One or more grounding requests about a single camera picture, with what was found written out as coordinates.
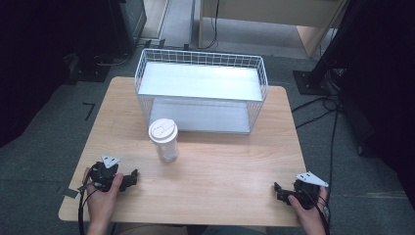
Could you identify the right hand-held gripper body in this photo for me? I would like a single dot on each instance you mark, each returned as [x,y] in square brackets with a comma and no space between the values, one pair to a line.
[306,192]

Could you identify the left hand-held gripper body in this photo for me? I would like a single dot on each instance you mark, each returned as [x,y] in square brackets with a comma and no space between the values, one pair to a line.
[101,176]

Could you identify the person's right hand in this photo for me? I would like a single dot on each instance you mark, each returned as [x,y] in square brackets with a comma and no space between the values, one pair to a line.
[311,217]

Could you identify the person's left hand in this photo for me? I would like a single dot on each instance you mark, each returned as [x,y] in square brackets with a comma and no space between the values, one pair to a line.
[101,204]

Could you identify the grey tape strip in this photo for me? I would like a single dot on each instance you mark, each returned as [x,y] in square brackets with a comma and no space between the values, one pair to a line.
[70,193]

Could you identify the clear cup with white lid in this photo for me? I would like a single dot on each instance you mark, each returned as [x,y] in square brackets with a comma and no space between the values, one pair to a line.
[163,131]

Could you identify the black metal stand with base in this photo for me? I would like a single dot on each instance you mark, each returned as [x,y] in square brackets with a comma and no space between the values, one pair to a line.
[329,58]

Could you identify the beige wooden desk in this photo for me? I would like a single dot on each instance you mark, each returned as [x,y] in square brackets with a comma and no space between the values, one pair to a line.
[270,11]

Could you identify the black stand base plate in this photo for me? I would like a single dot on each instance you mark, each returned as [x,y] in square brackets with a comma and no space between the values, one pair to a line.
[86,70]

